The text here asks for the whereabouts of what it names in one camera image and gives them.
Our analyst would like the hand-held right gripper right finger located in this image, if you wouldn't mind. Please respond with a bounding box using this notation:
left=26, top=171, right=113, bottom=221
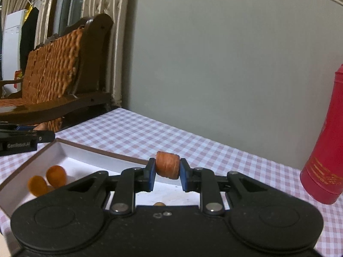
left=179, top=158, right=271, bottom=216

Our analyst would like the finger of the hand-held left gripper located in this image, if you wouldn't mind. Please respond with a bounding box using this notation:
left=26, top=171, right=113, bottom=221
left=0, top=124, right=35, bottom=132
left=0, top=131, right=56, bottom=143

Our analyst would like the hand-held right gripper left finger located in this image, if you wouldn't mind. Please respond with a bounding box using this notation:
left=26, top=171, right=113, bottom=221
left=64, top=158, right=156, bottom=216

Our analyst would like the orange carrot chunk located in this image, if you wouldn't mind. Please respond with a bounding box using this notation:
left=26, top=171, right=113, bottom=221
left=156, top=151, right=180, bottom=180

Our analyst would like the brown cardboard box white inside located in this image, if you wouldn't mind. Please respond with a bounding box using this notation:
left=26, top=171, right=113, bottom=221
left=0, top=138, right=231, bottom=217

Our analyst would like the pink checkered tablecloth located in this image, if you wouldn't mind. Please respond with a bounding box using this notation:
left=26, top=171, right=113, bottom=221
left=0, top=108, right=343, bottom=257

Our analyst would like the wooden sofa with woven cushions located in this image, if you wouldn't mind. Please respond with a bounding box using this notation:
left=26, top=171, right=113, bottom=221
left=0, top=13, right=114, bottom=134

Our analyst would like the white refrigerator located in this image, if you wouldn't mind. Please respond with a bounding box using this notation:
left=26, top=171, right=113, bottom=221
left=1, top=9, right=29, bottom=81

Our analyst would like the black hanging coat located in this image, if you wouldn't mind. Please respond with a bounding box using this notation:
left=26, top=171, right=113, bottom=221
left=19, top=5, right=40, bottom=69

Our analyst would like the red thermos flask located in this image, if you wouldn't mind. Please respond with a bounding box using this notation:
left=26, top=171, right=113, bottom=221
left=300, top=64, right=343, bottom=205

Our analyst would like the window with dark frame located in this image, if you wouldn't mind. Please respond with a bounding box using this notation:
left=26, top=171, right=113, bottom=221
left=53, top=0, right=89, bottom=36

